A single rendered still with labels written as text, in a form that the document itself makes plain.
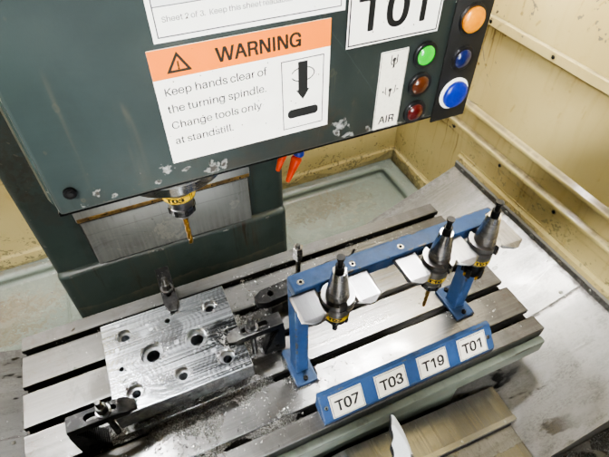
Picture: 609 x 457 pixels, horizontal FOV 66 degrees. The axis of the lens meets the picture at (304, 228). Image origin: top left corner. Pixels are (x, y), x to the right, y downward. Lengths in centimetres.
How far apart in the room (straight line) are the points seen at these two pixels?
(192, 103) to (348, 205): 158
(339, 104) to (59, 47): 25
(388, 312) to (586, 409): 54
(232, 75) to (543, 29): 111
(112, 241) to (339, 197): 98
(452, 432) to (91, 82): 113
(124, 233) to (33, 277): 64
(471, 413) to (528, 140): 78
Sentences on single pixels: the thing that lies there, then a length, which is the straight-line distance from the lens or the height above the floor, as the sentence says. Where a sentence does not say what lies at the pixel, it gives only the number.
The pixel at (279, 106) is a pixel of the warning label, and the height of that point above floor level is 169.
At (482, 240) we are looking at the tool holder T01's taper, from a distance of 98.
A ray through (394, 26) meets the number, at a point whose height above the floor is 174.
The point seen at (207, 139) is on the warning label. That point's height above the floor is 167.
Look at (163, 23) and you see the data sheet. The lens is 39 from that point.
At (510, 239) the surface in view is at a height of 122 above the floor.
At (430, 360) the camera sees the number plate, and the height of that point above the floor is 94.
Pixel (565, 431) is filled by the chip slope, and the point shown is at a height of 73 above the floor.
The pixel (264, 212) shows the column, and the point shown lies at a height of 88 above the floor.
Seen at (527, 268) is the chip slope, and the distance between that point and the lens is 156.
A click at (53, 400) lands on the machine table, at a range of 125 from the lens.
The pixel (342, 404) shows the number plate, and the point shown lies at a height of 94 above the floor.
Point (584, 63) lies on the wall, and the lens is 136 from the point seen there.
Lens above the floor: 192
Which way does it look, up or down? 46 degrees down
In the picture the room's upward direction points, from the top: straight up
